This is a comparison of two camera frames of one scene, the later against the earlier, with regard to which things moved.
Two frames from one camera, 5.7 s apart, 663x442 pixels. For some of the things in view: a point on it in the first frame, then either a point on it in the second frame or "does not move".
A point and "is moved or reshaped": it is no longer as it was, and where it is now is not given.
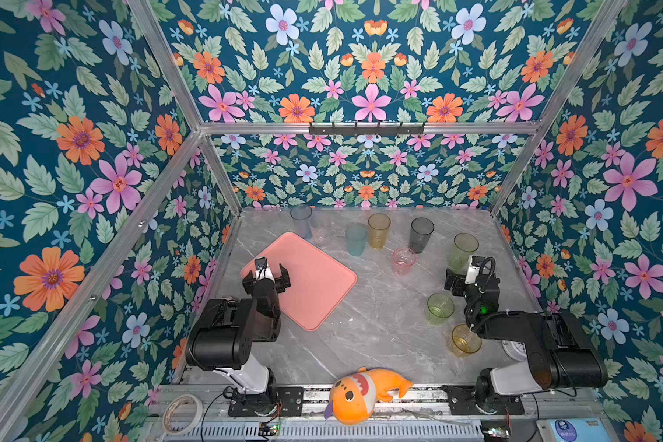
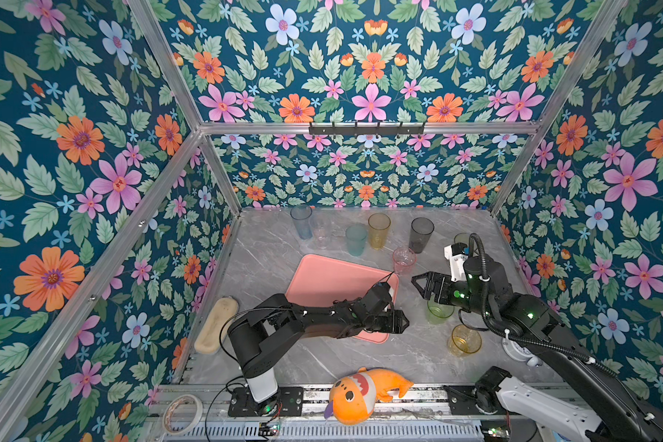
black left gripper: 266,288 to 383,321
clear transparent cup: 319,227 does not move
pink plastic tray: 318,281 is moved or reshaped
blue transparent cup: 301,215 does not move
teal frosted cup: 355,238 does not move
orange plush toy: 354,397 does not move
